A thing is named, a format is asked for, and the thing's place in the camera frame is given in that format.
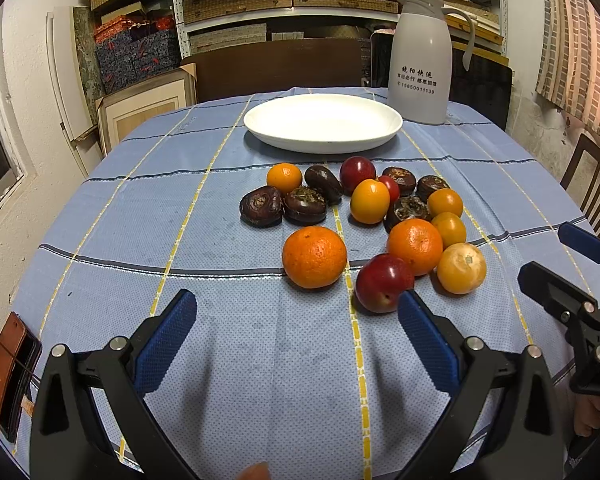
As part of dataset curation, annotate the small red cherry tomato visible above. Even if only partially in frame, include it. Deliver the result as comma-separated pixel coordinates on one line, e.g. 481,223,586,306
378,176,401,204

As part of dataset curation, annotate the yellow-orange kumquat centre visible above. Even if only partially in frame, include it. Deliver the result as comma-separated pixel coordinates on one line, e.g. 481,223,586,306
350,179,390,226

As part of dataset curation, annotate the white thermos jug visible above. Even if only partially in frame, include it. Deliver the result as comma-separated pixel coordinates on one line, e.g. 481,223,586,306
388,0,475,125

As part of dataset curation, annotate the dark wooden chair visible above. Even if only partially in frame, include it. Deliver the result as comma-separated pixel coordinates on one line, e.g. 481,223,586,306
560,133,600,236
181,38,362,102

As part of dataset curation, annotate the small orange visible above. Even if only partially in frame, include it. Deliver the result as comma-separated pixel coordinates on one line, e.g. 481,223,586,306
427,188,464,218
431,212,467,249
266,162,303,194

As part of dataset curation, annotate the dark red plum near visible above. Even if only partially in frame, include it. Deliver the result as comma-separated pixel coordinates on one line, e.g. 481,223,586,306
354,254,415,314

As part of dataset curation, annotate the dark wooden chair right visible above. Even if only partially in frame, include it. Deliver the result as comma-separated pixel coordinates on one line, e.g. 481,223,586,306
560,133,600,236

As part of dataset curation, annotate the dark wooden chair back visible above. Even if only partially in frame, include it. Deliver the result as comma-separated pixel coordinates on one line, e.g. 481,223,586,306
181,38,362,102

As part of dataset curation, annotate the person's right hand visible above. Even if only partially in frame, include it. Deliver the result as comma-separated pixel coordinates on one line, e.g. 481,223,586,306
573,394,600,438

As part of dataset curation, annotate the white metal shelf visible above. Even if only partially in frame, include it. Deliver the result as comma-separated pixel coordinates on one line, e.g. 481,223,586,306
173,0,501,58

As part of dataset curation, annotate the pale yellow orange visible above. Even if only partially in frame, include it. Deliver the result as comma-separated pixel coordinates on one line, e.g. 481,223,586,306
437,243,486,295

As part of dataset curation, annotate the small orange right lower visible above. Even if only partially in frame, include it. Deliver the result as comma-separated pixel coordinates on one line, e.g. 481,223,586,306
431,212,467,249

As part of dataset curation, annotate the dark red plum far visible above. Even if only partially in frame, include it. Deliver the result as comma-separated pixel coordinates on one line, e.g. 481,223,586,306
339,156,377,196

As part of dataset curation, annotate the striped curtain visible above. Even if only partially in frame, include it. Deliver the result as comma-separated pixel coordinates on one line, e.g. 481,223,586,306
536,0,600,138

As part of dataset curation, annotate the blue checked tablecloth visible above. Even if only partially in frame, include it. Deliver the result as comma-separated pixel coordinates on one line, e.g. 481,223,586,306
12,94,600,479

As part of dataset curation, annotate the white oval plate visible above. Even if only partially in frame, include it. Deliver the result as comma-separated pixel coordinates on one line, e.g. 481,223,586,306
244,93,403,155

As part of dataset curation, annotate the framed picture on floor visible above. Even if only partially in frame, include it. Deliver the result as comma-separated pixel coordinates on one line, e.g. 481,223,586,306
96,68,197,156

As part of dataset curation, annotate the dark red plum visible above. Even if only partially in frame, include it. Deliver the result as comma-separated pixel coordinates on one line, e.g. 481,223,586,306
339,156,377,196
354,254,415,314

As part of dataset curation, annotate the brown leather wallet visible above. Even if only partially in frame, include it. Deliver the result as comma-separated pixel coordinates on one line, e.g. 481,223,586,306
0,312,42,443

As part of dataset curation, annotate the blue patterned boxes stack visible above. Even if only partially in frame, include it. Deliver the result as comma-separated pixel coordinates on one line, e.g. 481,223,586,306
94,15,181,94

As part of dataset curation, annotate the large orange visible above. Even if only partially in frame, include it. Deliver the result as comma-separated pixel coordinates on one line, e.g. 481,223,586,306
387,219,443,276
282,226,348,289

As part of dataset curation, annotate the small orange right upper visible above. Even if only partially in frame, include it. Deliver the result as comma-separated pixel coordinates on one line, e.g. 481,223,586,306
427,188,464,218

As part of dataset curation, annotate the window frame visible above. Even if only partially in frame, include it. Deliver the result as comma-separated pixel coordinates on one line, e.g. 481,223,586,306
0,6,38,233

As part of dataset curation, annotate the small orange far left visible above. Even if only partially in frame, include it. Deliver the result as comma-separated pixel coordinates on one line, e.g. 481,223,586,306
266,162,303,194

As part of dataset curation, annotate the dark water chestnut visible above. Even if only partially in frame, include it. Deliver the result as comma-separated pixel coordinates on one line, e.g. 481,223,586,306
384,195,430,233
416,174,449,203
304,165,343,205
239,185,284,228
381,166,417,196
284,185,326,226

